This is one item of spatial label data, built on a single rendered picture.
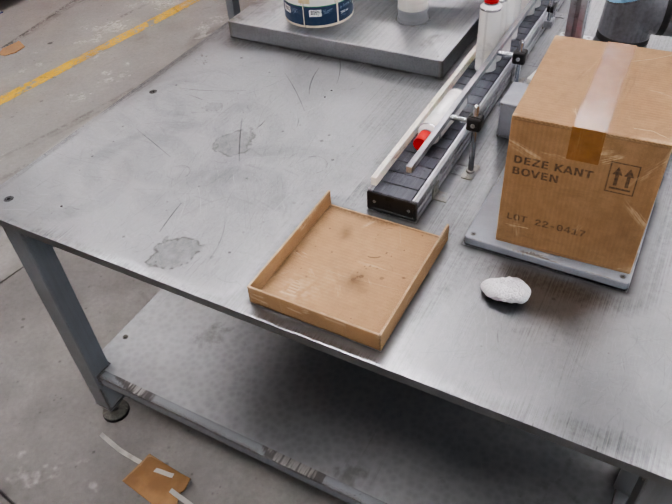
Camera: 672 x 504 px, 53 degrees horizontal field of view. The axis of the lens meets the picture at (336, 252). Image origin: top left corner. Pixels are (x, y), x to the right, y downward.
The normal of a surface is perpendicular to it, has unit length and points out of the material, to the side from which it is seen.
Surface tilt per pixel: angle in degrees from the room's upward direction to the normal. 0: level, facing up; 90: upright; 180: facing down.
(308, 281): 0
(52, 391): 0
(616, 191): 90
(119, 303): 0
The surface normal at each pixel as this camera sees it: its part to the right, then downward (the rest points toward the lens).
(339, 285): -0.06, -0.73
